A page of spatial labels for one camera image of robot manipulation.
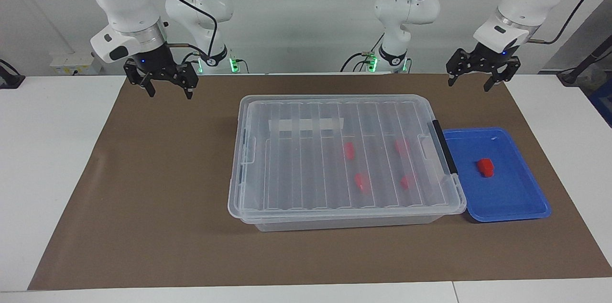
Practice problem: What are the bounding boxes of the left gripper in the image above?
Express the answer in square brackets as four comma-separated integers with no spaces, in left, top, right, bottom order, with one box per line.
[446,41,522,93]

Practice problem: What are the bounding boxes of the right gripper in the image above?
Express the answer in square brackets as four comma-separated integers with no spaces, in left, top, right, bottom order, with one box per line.
[123,43,199,101]

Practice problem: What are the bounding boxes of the clear plastic storage box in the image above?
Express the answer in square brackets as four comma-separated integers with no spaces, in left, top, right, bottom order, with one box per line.
[228,94,467,223]

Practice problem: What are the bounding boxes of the white power socket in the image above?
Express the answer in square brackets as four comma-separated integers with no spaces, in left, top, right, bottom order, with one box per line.
[50,53,102,76]

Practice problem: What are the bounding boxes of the black stand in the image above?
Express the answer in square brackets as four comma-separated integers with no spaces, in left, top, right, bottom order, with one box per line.
[557,35,612,87]
[0,59,26,89]

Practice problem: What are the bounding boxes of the blue plastic tray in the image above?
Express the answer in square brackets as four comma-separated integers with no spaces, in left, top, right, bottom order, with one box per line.
[442,127,552,223]

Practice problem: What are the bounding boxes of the blue crate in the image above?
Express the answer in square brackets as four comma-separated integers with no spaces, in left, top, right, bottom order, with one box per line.
[587,77,612,128]

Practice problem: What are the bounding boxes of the black cable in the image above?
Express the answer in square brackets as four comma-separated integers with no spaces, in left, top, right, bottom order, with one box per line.
[527,0,598,46]
[340,34,385,73]
[142,0,219,65]

